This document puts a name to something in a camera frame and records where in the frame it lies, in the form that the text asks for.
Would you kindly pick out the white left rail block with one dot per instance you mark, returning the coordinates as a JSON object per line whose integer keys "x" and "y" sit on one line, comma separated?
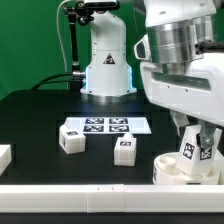
{"x": 5, "y": 157}

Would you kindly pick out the white round stool seat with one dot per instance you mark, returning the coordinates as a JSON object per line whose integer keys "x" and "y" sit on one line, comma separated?
{"x": 165, "y": 172}

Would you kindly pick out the paper sheet with markers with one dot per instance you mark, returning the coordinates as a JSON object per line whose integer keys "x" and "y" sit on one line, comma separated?
{"x": 109, "y": 125}

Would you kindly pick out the white front rail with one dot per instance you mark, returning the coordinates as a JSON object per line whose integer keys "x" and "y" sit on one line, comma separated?
{"x": 110, "y": 198}

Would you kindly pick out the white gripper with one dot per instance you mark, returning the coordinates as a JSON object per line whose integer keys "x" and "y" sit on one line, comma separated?
{"x": 198, "y": 93}

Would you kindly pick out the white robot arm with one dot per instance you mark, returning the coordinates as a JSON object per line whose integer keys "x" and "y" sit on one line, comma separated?
{"x": 180, "y": 60}

